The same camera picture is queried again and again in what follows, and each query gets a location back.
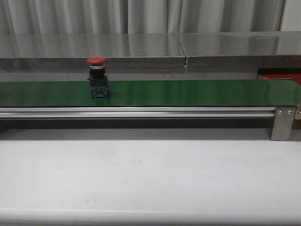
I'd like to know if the grey stone counter left slab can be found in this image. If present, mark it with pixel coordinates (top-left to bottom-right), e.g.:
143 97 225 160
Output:
0 34 186 72

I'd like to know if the aluminium conveyor side rail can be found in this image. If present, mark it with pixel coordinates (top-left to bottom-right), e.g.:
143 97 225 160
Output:
0 107 276 120

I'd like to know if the grey pleated curtain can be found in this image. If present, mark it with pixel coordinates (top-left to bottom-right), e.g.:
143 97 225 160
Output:
0 0 285 34

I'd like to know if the steel conveyor end plate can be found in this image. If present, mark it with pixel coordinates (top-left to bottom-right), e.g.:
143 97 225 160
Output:
293 105 301 129

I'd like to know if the steel conveyor support bracket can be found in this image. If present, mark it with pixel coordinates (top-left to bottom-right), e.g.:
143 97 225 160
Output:
270 107 295 141

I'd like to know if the green conveyor belt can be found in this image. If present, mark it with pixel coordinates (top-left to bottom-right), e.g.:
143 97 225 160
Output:
0 80 301 107

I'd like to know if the red plastic tray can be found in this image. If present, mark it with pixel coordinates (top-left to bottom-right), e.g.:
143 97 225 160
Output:
257 73 301 84

